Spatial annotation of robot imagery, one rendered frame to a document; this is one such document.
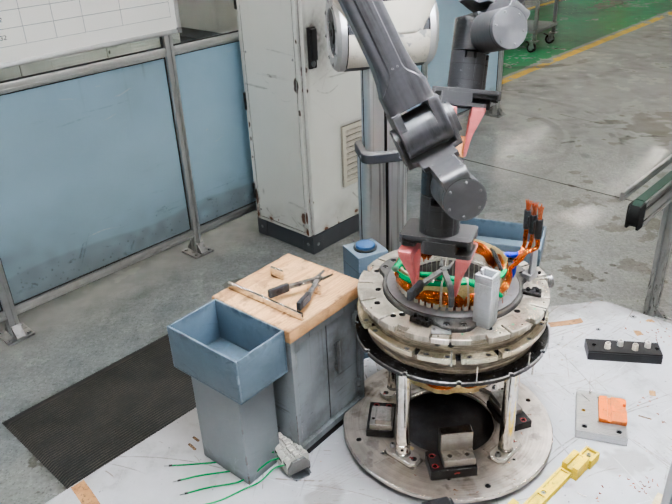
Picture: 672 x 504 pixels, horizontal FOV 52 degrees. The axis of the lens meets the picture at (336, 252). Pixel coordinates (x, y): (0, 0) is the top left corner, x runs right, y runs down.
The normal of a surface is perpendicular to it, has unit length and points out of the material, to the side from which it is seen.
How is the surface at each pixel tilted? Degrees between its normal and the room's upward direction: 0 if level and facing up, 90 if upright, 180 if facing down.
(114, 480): 0
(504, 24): 75
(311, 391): 90
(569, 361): 0
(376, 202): 90
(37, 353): 0
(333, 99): 90
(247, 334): 90
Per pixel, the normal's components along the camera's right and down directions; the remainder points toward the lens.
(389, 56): 0.07, 0.26
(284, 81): -0.69, 0.36
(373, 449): -0.04, -0.88
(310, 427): 0.77, 0.27
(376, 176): 0.18, 0.46
